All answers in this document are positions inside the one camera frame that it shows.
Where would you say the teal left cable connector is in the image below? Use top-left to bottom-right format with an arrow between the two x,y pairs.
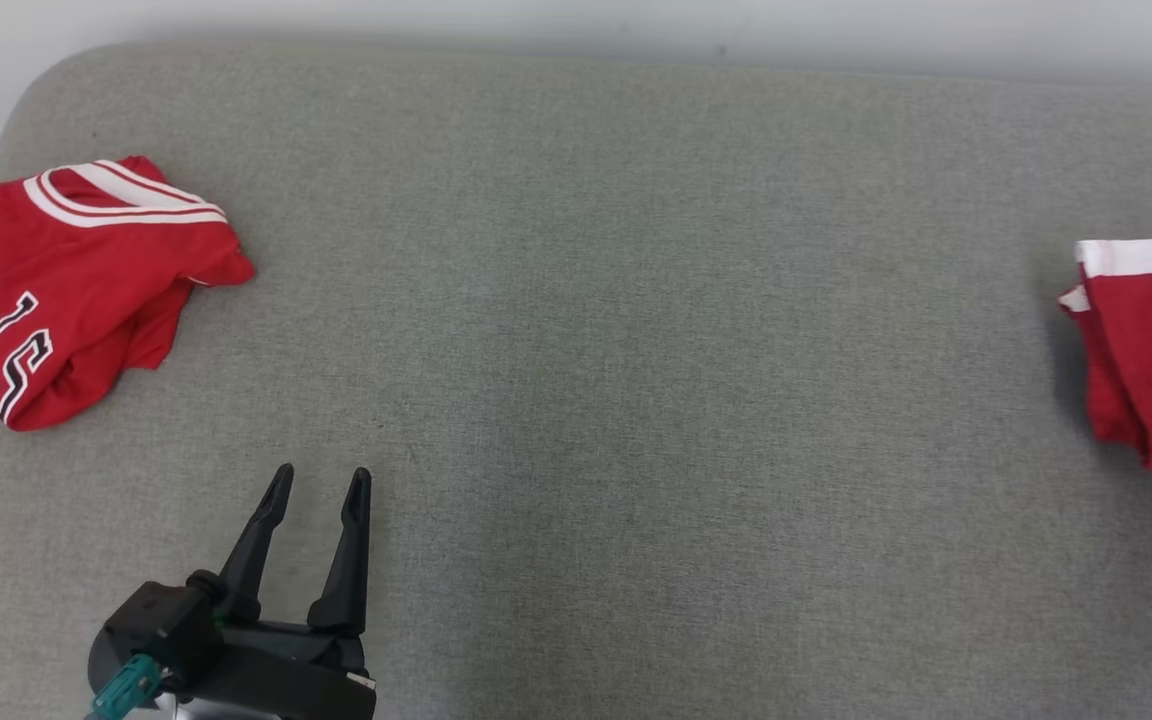
86,655 -> 165,720

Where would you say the red Bulls jersey shirt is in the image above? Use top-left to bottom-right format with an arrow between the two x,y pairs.
0,155 -> 257,433

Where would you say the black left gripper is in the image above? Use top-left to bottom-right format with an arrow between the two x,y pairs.
174,463 -> 378,720

